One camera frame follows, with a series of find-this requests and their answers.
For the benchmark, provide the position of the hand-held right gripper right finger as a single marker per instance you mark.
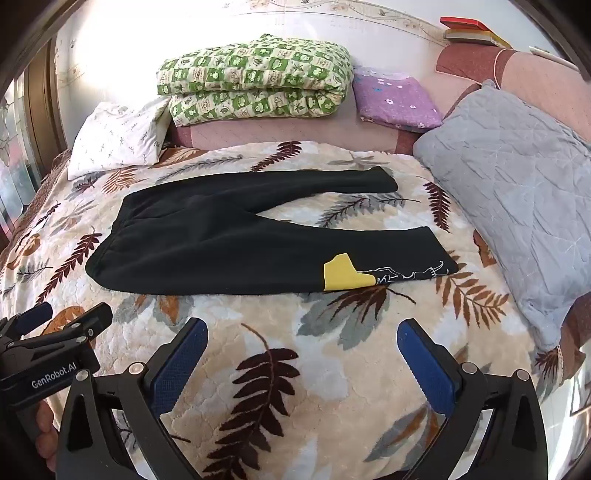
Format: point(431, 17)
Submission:
point(425, 364)

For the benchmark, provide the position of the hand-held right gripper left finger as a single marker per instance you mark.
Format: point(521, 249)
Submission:
point(180, 364)

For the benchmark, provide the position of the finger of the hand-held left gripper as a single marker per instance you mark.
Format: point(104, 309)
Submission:
point(32, 316)
point(90, 319)

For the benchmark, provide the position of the black pants with yellow patch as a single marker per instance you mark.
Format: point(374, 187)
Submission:
point(207, 240)

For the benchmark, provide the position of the person's left hand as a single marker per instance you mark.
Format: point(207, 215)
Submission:
point(45, 429)

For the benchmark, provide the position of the leaf printed fleece blanket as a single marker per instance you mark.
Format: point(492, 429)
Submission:
point(323, 369)

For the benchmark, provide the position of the white leaf print pillow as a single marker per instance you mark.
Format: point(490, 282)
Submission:
point(117, 138)

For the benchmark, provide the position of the grey quilted pillow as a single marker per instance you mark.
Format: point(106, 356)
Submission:
point(517, 184)

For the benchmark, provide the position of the pink bed sheet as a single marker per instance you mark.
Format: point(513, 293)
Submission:
point(277, 131)

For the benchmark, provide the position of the purple floral folded cloth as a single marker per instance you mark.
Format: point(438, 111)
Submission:
point(397, 99)

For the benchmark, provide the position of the green patterned folded quilt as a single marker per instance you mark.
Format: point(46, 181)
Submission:
point(254, 78)

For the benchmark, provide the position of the reddish pink padded cover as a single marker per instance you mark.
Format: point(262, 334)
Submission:
point(531, 74)

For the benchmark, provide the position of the tan book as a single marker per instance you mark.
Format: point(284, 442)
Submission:
point(475, 38)

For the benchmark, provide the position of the red book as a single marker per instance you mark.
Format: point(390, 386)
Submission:
point(461, 23)

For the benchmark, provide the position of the brown wooden window frame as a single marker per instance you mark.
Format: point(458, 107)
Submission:
point(39, 115)

